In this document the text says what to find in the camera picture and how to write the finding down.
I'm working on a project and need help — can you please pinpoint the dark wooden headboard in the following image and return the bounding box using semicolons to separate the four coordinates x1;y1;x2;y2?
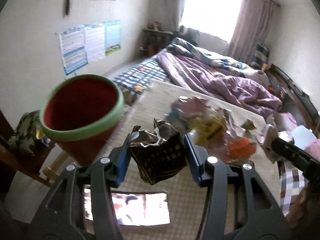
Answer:
266;64;319;137

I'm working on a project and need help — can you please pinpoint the red checked blanket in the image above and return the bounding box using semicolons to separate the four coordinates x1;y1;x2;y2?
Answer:
279;161;308;216

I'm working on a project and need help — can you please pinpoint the white pillow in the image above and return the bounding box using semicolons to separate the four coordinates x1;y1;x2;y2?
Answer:
291;125;317;150

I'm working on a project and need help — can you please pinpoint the beige woven checked mat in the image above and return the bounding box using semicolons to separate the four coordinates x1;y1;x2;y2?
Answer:
97;81;265;239

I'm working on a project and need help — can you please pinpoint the patterned blue-white quilt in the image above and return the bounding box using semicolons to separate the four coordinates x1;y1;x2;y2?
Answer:
166;37;257;78

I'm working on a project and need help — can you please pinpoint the orange crumpled wrapper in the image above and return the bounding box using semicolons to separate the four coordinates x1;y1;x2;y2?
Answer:
228;137;257;160

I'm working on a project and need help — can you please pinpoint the purple quilt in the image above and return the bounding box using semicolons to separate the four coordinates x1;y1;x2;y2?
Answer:
157;52;282;119

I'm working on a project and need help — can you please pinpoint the yellow crumpled wrapper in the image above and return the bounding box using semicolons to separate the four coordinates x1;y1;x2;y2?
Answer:
190;111;227;147

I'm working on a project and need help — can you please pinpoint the dark brown package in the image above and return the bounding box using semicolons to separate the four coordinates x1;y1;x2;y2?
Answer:
129;119;187;185

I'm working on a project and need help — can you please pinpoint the person's right hand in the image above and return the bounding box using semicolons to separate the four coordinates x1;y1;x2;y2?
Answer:
286;182;319;240

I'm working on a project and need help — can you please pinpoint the dark wooden side table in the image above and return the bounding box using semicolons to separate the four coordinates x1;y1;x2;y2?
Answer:
139;29;174;57

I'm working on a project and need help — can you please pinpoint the white chart poster middle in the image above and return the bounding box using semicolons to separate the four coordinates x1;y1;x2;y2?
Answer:
85;23;105;63

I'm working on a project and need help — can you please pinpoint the red bin with green rim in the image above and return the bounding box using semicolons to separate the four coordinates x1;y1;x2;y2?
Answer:
40;74;125;166

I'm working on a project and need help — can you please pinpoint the blue chart poster left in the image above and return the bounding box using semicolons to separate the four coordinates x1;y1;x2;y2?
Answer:
59;25;88;75

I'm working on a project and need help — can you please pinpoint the plaid pillow by curtain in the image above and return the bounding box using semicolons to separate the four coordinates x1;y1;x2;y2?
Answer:
250;42;269;69

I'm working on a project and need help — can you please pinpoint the wooden chair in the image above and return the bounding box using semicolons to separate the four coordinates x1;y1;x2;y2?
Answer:
1;113;68;186

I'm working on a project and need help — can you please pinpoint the blue plaid bed sheet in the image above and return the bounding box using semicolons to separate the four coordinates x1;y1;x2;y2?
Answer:
113;57;172;94

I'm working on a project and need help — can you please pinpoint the blue cartoon poster right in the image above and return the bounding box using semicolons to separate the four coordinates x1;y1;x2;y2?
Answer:
105;20;121;56

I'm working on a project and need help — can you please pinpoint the pink window curtain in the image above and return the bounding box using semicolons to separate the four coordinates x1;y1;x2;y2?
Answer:
227;0;278;64

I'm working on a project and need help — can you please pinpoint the purple crumpled wrapper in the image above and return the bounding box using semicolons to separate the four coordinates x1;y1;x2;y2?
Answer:
171;96;209;119

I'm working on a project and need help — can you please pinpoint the small gold wrapper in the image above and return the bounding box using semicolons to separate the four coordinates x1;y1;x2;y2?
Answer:
241;119;257;131

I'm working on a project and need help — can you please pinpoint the camouflage cushion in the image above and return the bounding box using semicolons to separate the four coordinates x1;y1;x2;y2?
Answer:
8;110;50;156

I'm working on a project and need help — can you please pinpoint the yellow cup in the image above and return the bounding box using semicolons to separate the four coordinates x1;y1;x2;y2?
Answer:
36;129;45;140

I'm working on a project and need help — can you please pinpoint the smartphone with lit screen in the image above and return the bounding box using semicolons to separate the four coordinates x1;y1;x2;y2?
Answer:
83;184;171;227

